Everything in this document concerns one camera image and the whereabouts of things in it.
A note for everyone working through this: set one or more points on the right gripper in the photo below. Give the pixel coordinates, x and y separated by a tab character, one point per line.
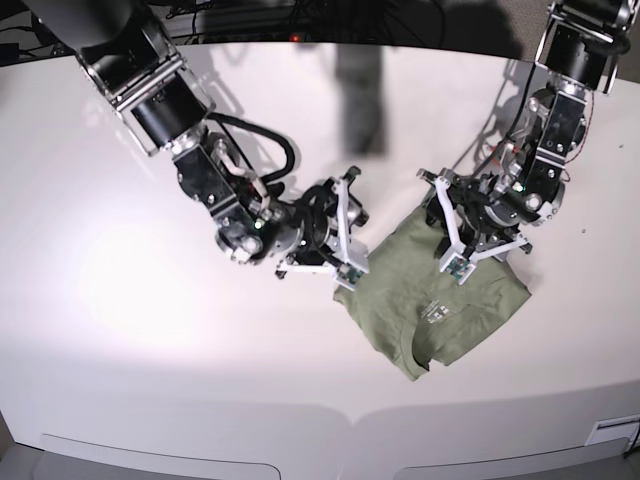
323	219

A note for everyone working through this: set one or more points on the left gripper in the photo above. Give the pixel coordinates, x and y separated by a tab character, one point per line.
459	208

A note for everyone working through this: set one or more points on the sage green T-shirt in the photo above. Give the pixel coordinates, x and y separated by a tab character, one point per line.
413	314

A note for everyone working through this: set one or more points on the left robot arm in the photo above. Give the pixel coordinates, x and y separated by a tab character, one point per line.
521	181

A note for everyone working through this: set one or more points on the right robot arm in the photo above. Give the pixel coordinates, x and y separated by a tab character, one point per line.
234	168

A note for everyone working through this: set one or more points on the black power strip red light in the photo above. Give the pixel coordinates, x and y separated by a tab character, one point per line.
266	25

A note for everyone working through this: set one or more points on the white label sticker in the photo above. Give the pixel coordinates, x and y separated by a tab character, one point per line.
614	429

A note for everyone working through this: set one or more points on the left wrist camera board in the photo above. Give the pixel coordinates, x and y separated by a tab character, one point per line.
457	266

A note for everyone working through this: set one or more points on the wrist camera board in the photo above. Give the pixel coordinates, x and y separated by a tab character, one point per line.
347	276
457	266

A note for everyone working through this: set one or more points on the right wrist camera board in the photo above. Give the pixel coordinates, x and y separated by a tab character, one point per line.
347	276

